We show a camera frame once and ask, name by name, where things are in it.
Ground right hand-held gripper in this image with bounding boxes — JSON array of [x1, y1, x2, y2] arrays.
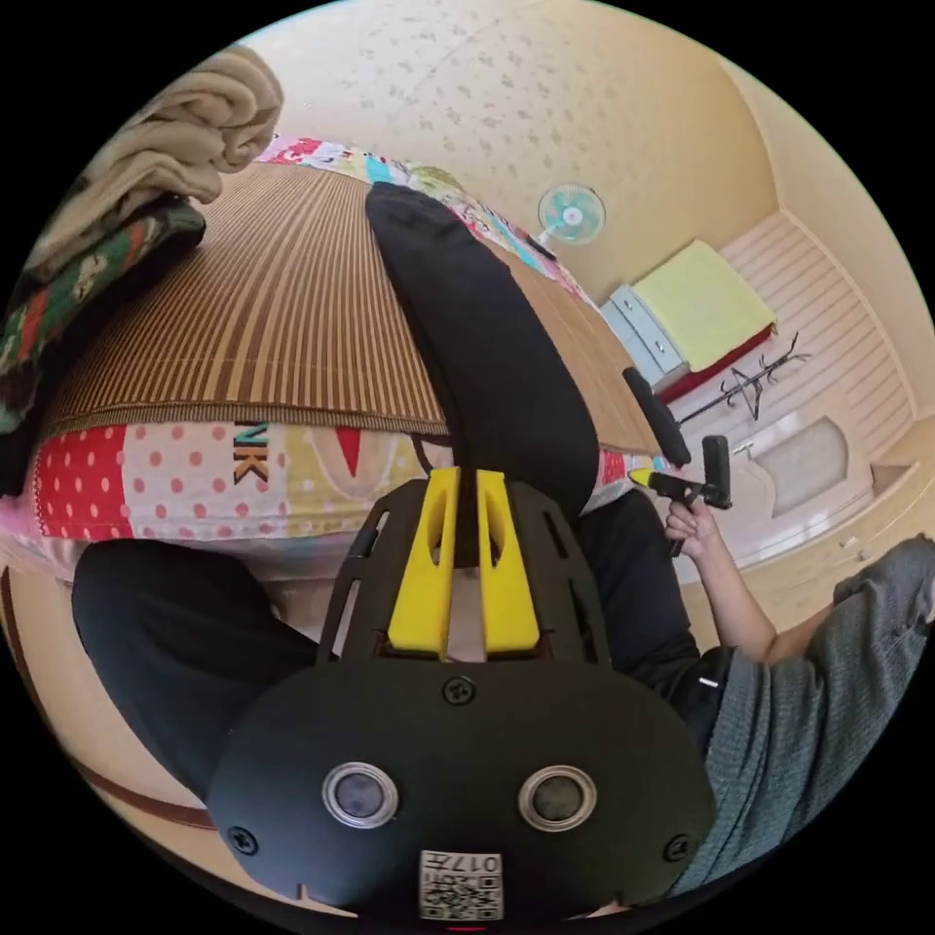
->
[[628, 469, 707, 512]]

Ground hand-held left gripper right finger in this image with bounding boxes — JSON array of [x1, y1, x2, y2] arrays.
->
[[475, 469, 544, 655]]

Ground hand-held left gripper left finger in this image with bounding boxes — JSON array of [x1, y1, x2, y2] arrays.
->
[[388, 467, 463, 663]]

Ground black pants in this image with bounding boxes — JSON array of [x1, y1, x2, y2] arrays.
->
[[70, 180, 731, 808]]

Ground person's right forearm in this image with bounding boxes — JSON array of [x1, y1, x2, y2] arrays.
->
[[693, 542, 828, 666]]

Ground person's right hand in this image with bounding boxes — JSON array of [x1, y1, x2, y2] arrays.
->
[[664, 502, 725, 563]]

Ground black cylindrical bar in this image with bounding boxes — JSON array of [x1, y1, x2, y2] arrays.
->
[[621, 367, 692, 469]]

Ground black coat rack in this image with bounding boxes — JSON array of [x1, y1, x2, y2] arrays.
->
[[674, 331, 813, 430]]

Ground white door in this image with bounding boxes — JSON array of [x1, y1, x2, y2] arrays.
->
[[729, 414, 879, 522]]

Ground pale cupboard with yellow cloth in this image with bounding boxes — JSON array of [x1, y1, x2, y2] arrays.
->
[[598, 239, 780, 405]]

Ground light blue fan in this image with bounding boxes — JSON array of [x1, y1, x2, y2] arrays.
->
[[533, 181, 609, 258]]

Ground person's body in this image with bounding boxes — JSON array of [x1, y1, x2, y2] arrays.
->
[[670, 535, 935, 901]]

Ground bed with striped woven mat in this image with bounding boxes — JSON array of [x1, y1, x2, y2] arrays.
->
[[0, 133, 685, 560]]

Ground pile of clothes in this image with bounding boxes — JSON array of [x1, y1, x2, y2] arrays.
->
[[0, 43, 286, 500]]

